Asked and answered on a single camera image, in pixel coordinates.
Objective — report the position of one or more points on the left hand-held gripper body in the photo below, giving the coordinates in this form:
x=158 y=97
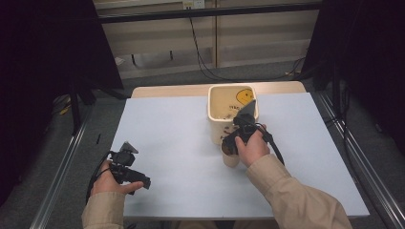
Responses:
x=122 y=158

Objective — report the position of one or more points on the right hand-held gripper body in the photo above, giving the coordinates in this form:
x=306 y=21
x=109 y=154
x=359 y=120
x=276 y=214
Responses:
x=246 y=122

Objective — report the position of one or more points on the small beige paper cup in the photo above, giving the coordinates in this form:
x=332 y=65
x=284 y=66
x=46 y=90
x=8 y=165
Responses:
x=230 y=160

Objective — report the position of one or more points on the cream bin with smiley face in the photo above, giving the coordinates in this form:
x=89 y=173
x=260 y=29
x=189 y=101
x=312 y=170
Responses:
x=223 y=105

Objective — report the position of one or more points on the person's right hand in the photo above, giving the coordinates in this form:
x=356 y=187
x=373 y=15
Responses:
x=253 y=149

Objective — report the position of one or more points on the person's left hand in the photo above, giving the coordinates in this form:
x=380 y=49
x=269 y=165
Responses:
x=106 y=183

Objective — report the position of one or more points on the pale blue table board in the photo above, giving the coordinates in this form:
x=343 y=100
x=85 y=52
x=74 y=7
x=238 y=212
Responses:
x=172 y=143

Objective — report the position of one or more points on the black metal stand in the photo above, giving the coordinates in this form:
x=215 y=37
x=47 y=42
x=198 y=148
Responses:
x=75 y=108

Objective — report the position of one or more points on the wooden table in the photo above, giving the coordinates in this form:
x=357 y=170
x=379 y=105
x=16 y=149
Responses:
x=172 y=91

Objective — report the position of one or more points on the beige wooden cabinet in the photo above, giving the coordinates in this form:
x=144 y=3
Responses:
x=210 y=41

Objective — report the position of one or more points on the black horizontal bar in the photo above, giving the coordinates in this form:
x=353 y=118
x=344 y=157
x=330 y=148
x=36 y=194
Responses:
x=207 y=13

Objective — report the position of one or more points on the black curtain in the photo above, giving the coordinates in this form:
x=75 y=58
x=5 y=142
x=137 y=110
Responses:
x=366 y=63
x=47 y=63

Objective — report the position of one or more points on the metal floor rail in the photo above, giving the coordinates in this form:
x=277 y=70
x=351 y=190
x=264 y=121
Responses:
x=369 y=168
x=60 y=178

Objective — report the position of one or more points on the white wall socket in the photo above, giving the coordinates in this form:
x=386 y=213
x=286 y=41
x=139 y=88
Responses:
x=193 y=4

